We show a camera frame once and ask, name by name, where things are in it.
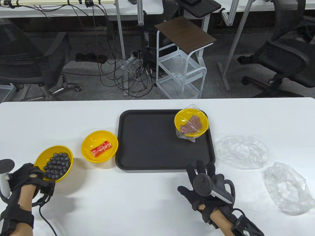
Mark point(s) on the yellow plastic bowl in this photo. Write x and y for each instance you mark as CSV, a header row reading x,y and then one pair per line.
x,y
181,118
46,153
98,137

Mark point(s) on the person's right hand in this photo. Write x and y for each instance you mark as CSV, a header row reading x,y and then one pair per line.
x,y
192,196

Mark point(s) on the white power strip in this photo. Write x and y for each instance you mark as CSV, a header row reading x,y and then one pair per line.
x,y
131,59

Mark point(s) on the pile of dark blueberries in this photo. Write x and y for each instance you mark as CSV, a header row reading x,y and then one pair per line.
x,y
57,167

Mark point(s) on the black side stand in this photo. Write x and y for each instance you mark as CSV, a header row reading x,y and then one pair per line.
x,y
199,8

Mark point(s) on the clear plastic storage box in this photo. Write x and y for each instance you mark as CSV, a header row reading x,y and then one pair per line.
x,y
5,93

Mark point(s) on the black power strip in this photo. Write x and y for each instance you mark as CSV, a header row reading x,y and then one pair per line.
x,y
88,57

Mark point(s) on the grey white handheld controller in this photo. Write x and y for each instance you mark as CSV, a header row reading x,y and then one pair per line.
x,y
6,166
203,183

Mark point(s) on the black plastic tray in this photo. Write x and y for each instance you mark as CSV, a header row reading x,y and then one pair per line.
x,y
152,142

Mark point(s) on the white desk aluminium legs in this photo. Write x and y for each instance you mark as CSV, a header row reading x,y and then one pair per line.
x,y
61,12
258,5

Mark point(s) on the person's left hand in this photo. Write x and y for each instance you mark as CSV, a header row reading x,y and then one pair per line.
x,y
24,174

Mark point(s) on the clear plastic food cover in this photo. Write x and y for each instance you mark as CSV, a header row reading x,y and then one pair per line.
x,y
192,106
285,189
242,150

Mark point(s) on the brown roasted meat piece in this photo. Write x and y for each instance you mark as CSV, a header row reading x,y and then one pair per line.
x,y
192,124

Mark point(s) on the crumpled clear plastic wrap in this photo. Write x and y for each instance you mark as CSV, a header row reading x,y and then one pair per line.
x,y
177,65

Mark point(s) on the black mesh office chair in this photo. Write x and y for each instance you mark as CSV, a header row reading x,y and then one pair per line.
x,y
19,64
283,56

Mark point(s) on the person's left forearm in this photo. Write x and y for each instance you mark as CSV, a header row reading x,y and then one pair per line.
x,y
25,199

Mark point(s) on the red white crab stick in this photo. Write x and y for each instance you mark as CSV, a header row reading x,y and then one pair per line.
x,y
101,148

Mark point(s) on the black computer tower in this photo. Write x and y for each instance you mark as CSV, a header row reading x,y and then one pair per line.
x,y
150,56

